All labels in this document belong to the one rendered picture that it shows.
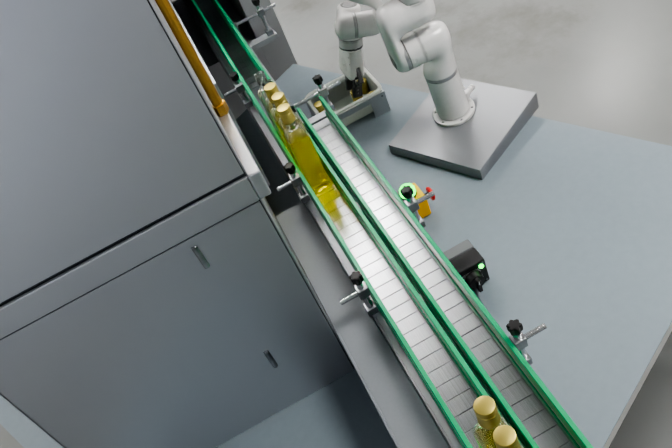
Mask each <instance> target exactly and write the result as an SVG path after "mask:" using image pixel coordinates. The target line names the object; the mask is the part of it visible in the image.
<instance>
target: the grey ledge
mask: <svg viewBox="0 0 672 448"><path fill-rule="evenodd" d="M275 218H276V220H277V221H278V223H279V225H280V227H281V229H282V231H283V233H284V235H285V237H286V238H287V240H288V242H289V244H290V246H291V248H292V250H293V252H294V254H295V256H296V257H297V259H298V261H299V263H300V265H301V267H302V269H303V271H304V273H305V274H306V276H307V278H308V280H309V282H310V284H311V286H312V288H313V290H314V292H315V293H316V295H317V297H318V299H319V301H320V303H321V305H322V307H323V309H324V310H325V312H326V314H327V316H328V318H329V320H330V322H331V324H332V326H333V328H334V329H335V331H336V333H337V335H338V337H339V339H340V341H341V343H342V345H343V347H344V348H345V350H346V352H347V354H348V356H349V358H350V360H351V362H352V364H353V365H354V367H355V369H356V371H357V373H358V375H359V377H360V379H361V381H362V383H363V384H364V386H365V388H366V390H367V392H368V394H369V396H370V398H371V400H372V401H373V403H374V405H375V407H376V409H377V411H378V413H379V415H380V417H381V419H382V420H383V422H384V424H385V426H386V428H387V430H388V432H389V434H390V436H391V437H392V439H393V441H394V443H395V445H396V447H397V448H450V446H449V445H448V443H447V441H446V440H445V438H444V436H443V435H442V433H441V431H440V430H439V428H438V426H437V425H436V423H435V421H434V419H433V418H432V416H431V414H430V413H429V411H428V409H427V408H426V406H425V404H424V403H423V401H422V399H421V398H420V396H419V394H418V393H417V391H416V389H415V388H414V386H413V384H412V382H411V381H410V379H409V377H408V376H407V374H406V372H405V371H404V369H403V367H402V366H401V364H400V362H399V361H398V359H397V357H396V356H395V354H394V352H393V351H392V349H391V347H390V345H389V344H388V342H387V340H386V339H385V337H384V335H383V334H382V332H381V330H380V329H379V327H378V325H377V324H376V322H375V320H374V319H373V317H372V316H370V317H369V315H368V313H367V312H366V310H365V308H364V306H363V304H365V303H364V302H363V300H360V298H359V296H358V297H356V298H354V299H353V300H351V301H349V302H347V303H345V304H344V305H341V303H340V300H341V299H343V298H345V297H347V296H348V295H350V294H352V293H354V292H356V291H355V289H354V285H353V283H352V282H351V280H350V278H349V277H348V275H347V273H346V271H345V270H344V268H343V266H342V265H341V263H340V261H339V260H338V258H337V256H336V255H335V253H334V251H333V250H332V248H331V246H330V245H329V243H328V241H327V240H326V238H325V236H324V234H323V233H322V231H321V229H320V228H319V226H318V224H317V223H316V221H315V219H314V218H313V216H312V214H311V213H310V211H309V209H308V208H307V206H306V204H305V203H304V204H303V203H302V202H301V203H299V204H297V205H295V206H293V207H292V208H290V209H288V210H286V211H284V212H282V213H280V214H279V215H277V216H275Z"/></svg>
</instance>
